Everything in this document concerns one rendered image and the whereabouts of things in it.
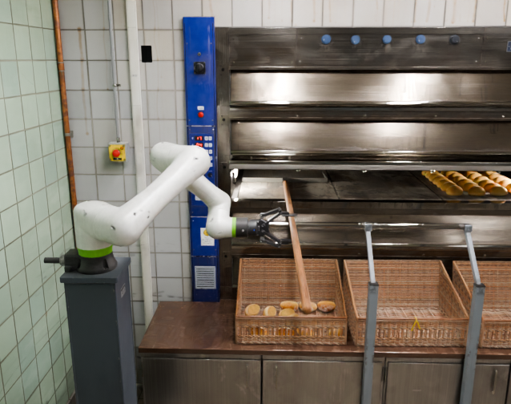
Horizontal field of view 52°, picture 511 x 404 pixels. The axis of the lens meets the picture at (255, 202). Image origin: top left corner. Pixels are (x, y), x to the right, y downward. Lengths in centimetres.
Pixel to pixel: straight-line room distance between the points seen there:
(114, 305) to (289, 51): 158
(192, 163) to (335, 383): 137
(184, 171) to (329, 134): 113
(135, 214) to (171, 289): 139
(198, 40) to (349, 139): 95
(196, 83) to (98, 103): 55
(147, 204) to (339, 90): 137
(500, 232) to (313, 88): 132
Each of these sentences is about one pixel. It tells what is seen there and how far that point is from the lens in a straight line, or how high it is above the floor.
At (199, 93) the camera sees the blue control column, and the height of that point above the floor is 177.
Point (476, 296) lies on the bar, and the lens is 264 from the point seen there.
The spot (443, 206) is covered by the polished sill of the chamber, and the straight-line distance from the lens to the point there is 309.
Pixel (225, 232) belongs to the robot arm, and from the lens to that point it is 239.
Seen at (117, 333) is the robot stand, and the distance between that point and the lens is 205.
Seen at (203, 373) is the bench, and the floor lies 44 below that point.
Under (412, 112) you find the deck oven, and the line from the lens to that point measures 295.
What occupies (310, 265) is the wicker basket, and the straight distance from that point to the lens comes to 302.
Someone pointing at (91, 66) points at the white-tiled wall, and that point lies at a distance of 299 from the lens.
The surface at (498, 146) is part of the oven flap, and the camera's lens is 310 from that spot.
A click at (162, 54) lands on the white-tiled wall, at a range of 289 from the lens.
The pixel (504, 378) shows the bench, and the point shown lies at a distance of 297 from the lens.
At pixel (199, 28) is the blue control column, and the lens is 283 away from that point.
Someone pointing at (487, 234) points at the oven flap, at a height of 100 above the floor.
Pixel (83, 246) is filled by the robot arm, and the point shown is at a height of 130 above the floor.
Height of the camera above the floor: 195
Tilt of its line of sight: 15 degrees down
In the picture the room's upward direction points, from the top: straight up
